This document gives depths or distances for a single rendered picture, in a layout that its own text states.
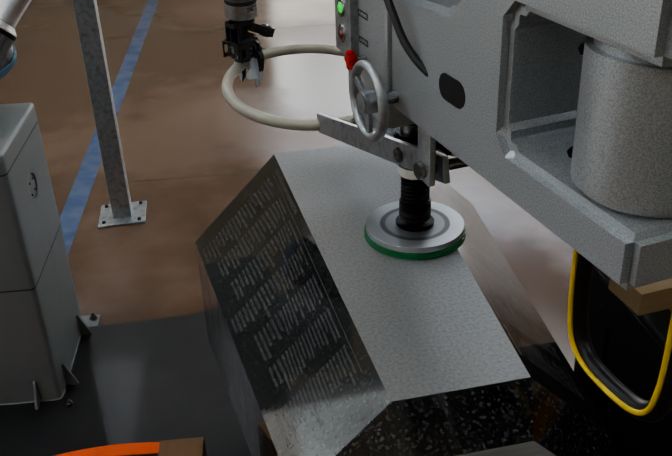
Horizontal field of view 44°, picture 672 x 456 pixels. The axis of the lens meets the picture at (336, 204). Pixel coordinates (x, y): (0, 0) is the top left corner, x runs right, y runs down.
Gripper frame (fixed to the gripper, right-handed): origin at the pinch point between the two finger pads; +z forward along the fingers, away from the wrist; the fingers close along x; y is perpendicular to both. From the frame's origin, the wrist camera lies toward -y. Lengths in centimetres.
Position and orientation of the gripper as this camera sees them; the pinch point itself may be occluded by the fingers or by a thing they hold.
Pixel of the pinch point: (251, 79)
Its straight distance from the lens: 246.5
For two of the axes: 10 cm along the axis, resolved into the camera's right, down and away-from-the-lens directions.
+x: 7.9, 3.4, -5.0
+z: 0.1, 8.2, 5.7
